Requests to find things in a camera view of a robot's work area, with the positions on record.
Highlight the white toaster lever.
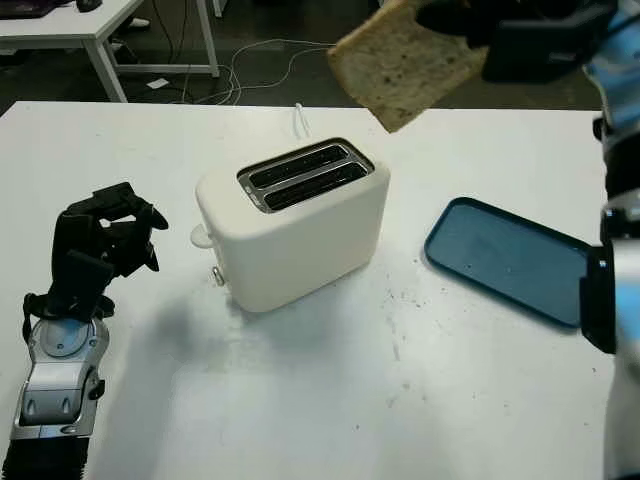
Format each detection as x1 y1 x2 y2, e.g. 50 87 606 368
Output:
188 224 214 248

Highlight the white office desk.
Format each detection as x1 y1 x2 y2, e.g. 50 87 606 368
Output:
0 0 221 104

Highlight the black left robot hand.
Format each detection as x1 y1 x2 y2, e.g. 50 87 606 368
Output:
49 182 170 301

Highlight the black floor cable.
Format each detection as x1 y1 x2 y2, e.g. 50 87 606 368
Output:
149 0 201 104

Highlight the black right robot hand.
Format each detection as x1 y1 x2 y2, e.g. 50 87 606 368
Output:
414 0 619 50

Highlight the slice of bread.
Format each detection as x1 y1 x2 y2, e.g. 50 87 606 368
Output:
327 0 489 134

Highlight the blue plastic tray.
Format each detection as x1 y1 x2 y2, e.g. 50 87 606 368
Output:
423 196 601 330

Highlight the dark desk mat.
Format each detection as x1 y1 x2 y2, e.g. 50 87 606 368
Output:
0 0 59 16

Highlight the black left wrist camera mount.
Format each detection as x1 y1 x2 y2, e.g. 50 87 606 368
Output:
54 249 117 322

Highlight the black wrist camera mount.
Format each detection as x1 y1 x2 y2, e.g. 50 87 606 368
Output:
481 19 610 85
54 249 117 322

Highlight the cream white toaster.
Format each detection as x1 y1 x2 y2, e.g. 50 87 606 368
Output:
194 137 391 314

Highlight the white toaster power cord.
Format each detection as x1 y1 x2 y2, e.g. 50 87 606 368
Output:
292 102 311 139

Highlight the white floor cable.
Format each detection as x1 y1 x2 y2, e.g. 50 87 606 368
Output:
199 37 351 106

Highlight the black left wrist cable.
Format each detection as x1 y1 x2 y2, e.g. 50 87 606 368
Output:
21 292 117 351

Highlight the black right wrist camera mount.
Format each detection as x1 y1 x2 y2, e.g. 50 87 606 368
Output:
481 19 610 85

